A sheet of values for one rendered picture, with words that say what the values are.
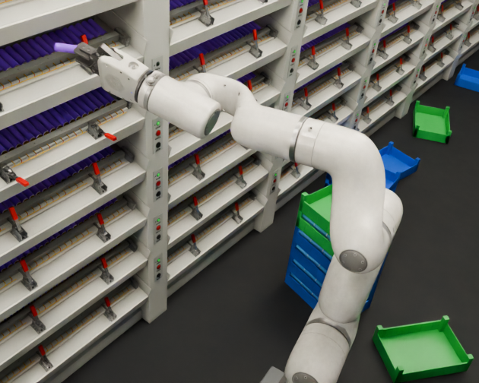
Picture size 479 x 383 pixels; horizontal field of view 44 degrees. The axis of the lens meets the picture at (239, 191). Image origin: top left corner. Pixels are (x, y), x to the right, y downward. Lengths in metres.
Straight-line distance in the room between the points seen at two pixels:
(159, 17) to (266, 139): 0.60
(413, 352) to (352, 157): 1.44
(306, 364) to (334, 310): 0.15
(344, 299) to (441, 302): 1.39
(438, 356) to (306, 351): 1.12
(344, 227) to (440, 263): 1.73
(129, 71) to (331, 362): 0.77
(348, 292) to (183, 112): 0.50
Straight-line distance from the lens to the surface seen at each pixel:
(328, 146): 1.09
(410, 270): 2.72
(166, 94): 1.22
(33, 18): 1.36
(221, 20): 1.84
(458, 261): 2.86
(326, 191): 2.31
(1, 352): 1.88
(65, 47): 1.35
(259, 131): 1.13
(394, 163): 3.32
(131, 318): 2.30
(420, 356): 2.42
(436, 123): 3.79
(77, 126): 1.62
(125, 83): 1.26
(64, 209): 1.69
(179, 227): 2.17
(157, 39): 1.64
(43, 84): 1.48
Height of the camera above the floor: 1.83
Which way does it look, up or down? 39 degrees down
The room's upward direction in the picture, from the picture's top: 6 degrees clockwise
